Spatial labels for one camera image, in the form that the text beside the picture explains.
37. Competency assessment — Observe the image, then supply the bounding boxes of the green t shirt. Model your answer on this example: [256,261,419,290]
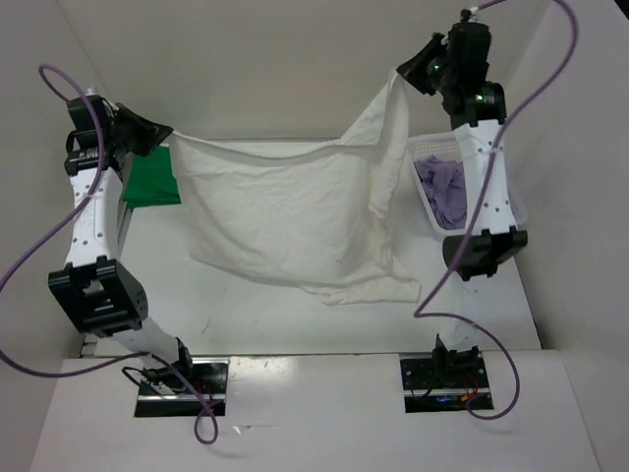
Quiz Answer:
[124,147,181,209]

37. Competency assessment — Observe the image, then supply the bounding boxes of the cream white t shirt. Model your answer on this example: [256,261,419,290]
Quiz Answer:
[169,73,421,305]

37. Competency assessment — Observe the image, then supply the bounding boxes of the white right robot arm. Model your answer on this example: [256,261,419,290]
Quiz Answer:
[397,20,528,289]

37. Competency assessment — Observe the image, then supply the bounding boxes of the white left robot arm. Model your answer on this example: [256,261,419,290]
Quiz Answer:
[48,92,197,393]

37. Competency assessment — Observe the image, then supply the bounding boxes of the white plastic laundry basket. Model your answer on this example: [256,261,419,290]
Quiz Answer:
[407,126,526,239]

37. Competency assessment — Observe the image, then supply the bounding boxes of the lavender t shirt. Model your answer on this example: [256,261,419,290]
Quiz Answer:
[414,155,467,230]

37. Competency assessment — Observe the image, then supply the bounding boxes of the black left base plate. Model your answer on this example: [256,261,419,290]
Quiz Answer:
[134,358,229,418]

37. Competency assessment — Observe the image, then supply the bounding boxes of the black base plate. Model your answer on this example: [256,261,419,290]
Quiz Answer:
[399,355,493,414]
[134,358,229,418]

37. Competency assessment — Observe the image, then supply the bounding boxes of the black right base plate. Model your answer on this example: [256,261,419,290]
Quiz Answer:
[399,355,493,414]

